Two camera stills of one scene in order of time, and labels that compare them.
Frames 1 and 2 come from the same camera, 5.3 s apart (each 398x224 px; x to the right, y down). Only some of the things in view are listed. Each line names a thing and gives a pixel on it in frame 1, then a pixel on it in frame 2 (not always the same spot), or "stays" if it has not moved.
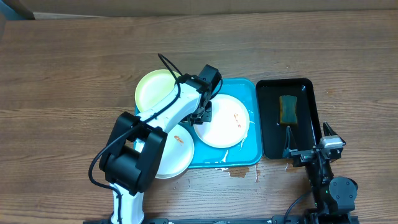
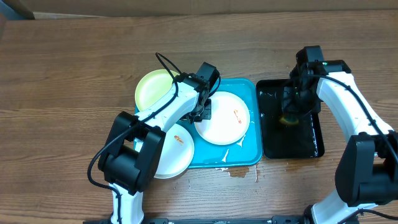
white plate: x=178 y=154 stays
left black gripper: x=207 y=116 stays
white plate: x=229 y=123 stays
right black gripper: x=303 y=155 to x=291 y=109
